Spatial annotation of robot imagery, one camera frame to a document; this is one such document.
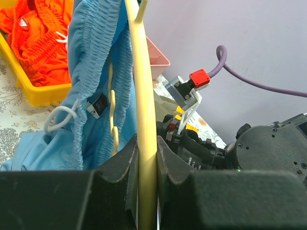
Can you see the floral table mat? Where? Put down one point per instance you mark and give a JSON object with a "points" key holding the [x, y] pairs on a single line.
{"points": [[17, 116]]}

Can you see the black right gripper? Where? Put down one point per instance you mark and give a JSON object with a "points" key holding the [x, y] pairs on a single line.
{"points": [[168, 129]]}

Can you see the light blue shorts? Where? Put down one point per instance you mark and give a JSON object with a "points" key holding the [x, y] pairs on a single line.
{"points": [[77, 133]]}

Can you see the yellow plastic tray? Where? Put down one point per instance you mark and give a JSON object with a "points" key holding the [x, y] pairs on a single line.
{"points": [[35, 95]]}

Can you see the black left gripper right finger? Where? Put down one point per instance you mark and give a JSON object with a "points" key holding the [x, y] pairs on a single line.
{"points": [[190, 199]]}

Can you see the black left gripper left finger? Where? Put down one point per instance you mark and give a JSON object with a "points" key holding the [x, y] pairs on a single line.
{"points": [[101, 199]]}

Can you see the pink divided tray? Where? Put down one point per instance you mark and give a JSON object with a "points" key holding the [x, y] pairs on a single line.
{"points": [[158, 61]]}

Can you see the orange shorts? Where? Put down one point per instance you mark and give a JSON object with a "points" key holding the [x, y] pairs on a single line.
{"points": [[36, 31]]}

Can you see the yellow hanger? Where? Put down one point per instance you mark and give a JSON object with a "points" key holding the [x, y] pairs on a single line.
{"points": [[144, 95]]}

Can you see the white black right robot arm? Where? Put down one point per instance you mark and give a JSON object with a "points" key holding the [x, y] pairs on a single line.
{"points": [[277, 146]]}

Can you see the camouflage shorts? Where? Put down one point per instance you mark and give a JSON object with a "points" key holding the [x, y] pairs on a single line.
{"points": [[183, 113]]}

